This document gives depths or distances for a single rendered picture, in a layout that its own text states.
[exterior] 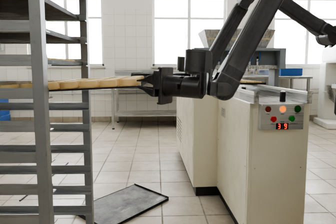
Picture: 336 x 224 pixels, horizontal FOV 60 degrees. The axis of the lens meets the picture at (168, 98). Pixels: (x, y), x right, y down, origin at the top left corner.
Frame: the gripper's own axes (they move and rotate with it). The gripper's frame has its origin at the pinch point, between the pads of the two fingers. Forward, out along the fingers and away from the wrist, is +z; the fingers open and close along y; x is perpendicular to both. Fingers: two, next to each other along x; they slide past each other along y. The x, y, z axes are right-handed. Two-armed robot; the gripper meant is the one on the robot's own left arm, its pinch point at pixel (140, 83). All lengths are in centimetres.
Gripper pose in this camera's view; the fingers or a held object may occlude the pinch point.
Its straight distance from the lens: 85.6
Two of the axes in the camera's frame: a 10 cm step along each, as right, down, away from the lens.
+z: -8.7, -0.8, 4.8
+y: 0.3, -9.9, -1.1
